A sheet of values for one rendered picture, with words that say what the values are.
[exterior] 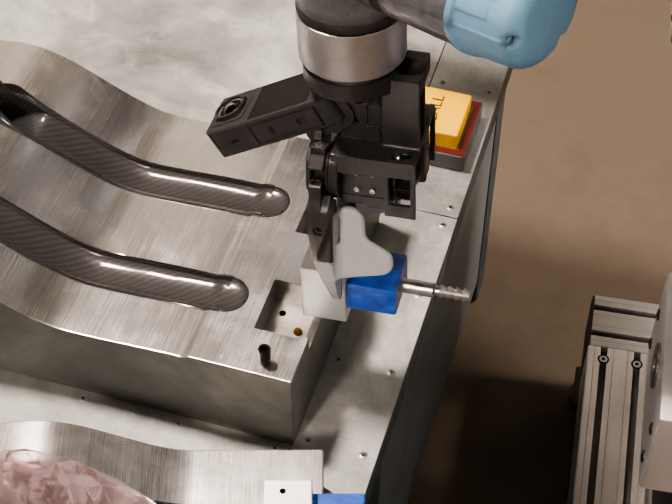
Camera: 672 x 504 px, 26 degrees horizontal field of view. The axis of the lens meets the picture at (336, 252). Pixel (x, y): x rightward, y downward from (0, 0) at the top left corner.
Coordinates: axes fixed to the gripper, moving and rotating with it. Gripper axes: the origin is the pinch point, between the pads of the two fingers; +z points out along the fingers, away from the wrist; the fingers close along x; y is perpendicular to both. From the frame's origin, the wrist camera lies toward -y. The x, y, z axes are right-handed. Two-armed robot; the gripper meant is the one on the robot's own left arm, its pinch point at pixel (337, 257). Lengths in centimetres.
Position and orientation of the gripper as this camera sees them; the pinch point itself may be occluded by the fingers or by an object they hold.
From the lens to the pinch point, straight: 115.0
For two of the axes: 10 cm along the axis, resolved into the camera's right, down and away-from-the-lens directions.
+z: 0.5, 7.2, 7.0
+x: 2.5, -6.8, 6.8
